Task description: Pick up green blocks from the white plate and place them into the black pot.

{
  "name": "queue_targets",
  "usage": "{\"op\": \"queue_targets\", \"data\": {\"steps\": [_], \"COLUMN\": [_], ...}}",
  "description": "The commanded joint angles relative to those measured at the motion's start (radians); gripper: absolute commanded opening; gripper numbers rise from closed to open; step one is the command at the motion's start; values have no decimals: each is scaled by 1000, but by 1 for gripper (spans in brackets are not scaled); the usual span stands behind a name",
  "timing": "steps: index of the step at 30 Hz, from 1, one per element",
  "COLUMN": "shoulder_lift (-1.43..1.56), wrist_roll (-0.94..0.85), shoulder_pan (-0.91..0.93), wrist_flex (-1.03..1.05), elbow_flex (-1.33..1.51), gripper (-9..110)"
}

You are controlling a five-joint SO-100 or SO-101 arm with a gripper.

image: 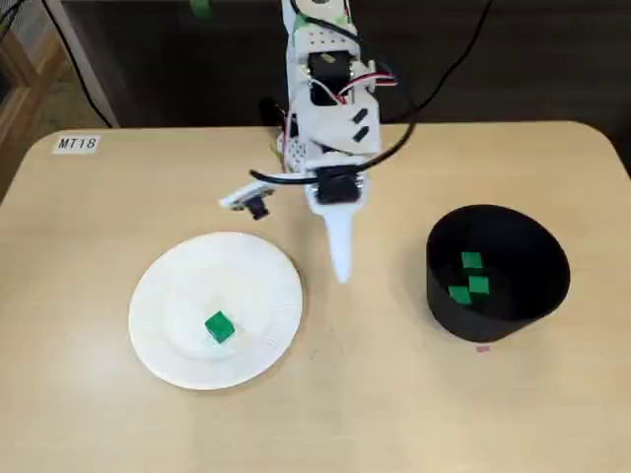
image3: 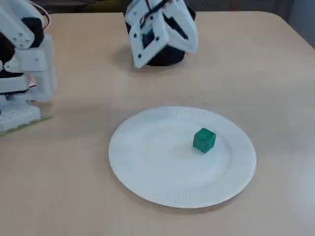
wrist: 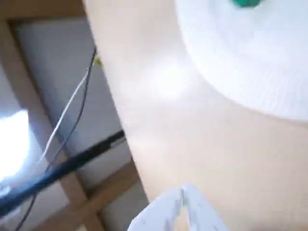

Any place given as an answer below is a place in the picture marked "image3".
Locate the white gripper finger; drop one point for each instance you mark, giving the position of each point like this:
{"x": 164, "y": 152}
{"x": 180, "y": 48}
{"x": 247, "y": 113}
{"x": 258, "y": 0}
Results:
{"x": 193, "y": 41}

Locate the green cube block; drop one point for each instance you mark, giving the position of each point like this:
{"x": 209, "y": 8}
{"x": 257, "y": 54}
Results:
{"x": 204, "y": 140}

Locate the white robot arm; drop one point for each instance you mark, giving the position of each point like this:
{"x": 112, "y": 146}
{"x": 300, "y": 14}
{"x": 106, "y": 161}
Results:
{"x": 37, "y": 56}

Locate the white paper plate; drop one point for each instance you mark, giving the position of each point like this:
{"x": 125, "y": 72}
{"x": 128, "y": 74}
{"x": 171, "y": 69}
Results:
{"x": 160, "y": 172}

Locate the yellow-green base plate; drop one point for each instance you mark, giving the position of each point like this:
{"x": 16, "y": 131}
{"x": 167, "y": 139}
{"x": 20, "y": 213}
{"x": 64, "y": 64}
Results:
{"x": 39, "y": 120}

